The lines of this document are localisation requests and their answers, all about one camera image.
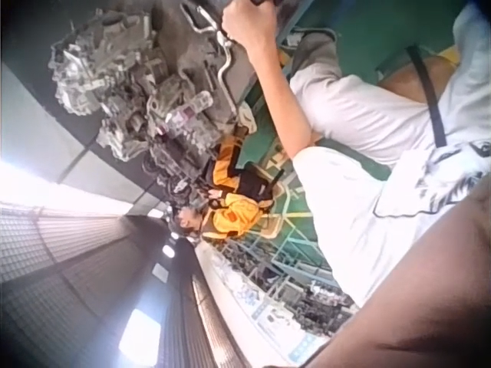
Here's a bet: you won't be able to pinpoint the person's left hand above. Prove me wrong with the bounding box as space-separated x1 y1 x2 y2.
221 0 280 54

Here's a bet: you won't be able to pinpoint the bent chrome metal pipe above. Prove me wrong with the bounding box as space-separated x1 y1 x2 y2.
180 0 249 116

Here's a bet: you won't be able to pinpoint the clear plastic bottle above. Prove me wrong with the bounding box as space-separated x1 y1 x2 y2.
164 91 214 135

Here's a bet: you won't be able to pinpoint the heap of grey engine parts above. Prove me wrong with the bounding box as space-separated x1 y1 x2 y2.
48 0 241 200

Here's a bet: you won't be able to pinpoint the person's legs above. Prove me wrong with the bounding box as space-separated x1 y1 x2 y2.
285 27 438 166

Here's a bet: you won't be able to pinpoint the shelf of metal parts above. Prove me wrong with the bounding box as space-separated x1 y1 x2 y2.
195 241 360 365

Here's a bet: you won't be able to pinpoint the metal grid fence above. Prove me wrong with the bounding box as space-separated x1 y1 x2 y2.
0 205 130 368

